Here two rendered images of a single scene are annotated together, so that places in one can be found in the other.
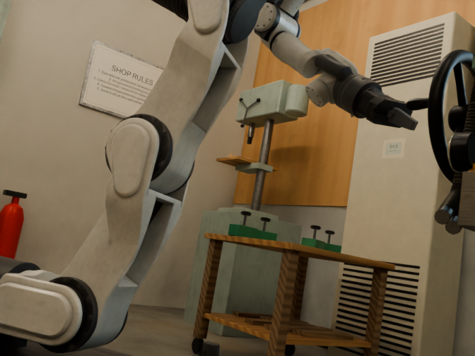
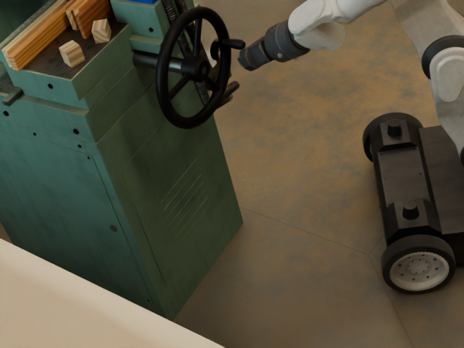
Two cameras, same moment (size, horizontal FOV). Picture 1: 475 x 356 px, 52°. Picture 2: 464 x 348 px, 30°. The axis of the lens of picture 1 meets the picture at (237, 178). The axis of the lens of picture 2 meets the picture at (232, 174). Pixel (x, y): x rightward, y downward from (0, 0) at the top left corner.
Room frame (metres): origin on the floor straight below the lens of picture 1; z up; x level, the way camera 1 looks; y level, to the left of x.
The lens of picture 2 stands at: (2.69, -0.67, 1.96)
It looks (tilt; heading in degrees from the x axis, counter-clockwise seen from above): 41 degrees down; 172
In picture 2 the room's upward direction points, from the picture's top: 15 degrees counter-clockwise
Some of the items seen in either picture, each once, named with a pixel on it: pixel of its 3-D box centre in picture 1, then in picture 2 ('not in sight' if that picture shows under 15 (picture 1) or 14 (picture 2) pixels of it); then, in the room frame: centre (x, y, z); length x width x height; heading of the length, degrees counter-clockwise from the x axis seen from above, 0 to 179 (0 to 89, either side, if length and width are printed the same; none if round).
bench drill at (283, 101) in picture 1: (256, 204); not in sight; (3.12, -0.15, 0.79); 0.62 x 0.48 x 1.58; 34
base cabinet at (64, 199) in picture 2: not in sight; (102, 168); (0.65, -0.76, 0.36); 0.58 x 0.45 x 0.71; 41
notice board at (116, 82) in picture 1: (129, 87); not in sight; (3.33, 0.85, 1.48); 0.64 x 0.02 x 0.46; 126
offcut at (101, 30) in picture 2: not in sight; (101, 31); (0.88, -0.63, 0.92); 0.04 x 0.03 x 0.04; 161
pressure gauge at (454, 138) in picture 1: (468, 157); (219, 52); (0.73, -0.34, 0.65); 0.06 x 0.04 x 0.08; 131
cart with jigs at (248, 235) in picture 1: (291, 294); not in sight; (2.22, -0.32, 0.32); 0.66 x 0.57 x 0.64; 127
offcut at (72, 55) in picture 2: not in sight; (72, 54); (0.93, -0.71, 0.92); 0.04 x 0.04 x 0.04; 20
